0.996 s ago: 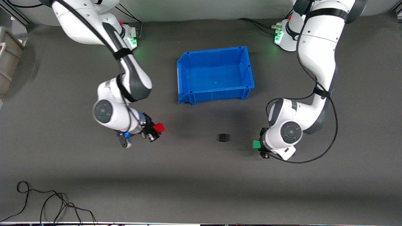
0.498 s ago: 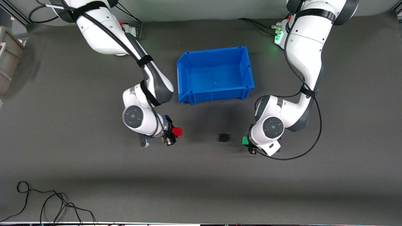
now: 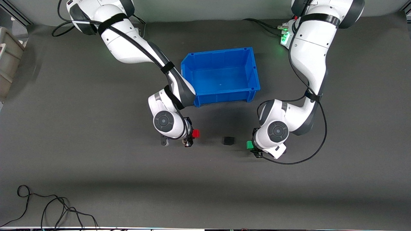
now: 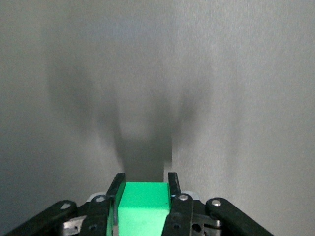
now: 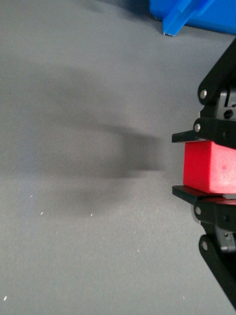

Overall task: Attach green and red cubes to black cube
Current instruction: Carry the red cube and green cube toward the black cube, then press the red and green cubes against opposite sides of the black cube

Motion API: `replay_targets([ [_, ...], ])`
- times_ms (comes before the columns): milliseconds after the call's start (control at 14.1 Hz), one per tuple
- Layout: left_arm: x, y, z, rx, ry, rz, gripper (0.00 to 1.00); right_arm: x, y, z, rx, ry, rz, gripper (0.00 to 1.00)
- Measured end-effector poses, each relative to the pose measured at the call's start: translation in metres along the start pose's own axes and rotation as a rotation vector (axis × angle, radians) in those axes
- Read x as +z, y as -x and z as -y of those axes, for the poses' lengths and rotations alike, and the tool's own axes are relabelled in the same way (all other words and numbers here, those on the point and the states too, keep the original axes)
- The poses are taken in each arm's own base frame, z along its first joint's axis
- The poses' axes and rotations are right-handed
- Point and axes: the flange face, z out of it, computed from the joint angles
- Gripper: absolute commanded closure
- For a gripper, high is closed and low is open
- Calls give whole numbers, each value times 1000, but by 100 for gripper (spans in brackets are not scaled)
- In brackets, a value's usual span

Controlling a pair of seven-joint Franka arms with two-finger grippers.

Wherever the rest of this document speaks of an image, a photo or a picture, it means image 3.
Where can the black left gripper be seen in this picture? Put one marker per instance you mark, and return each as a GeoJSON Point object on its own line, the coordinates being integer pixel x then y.
{"type": "Point", "coordinates": [256, 151]}

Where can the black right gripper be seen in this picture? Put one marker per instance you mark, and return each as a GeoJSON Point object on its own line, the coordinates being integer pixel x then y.
{"type": "Point", "coordinates": [188, 138]}

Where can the small green cube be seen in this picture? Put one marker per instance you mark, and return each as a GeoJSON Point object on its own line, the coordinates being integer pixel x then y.
{"type": "Point", "coordinates": [250, 145]}

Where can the small red cube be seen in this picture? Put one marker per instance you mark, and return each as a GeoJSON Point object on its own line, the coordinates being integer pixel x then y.
{"type": "Point", "coordinates": [196, 133]}

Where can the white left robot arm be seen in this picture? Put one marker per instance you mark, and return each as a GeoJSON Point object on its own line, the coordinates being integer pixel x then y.
{"type": "Point", "coordinates": [308, 57]}

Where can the small black cube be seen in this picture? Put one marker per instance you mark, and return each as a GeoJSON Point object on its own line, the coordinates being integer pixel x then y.
{"type": "Point", "coordinates": [228, 141]}

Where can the blue plastic storage bin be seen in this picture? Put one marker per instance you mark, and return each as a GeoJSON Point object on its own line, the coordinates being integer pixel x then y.
{"type": "Point", "coordinates": [224, 73]}

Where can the dark grey table mat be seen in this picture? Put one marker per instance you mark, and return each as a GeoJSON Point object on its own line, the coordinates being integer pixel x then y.
{"type": "Point", "coordinates": [128, 176]}

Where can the beige plastic container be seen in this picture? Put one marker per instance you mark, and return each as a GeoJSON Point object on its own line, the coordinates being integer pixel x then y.
{"type": "Point", "coordinates": [9, 61]}

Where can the metal frame rail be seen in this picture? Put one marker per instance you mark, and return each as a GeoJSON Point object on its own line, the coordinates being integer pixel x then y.
{"type": "Point", "coordinates": [14, 15]}

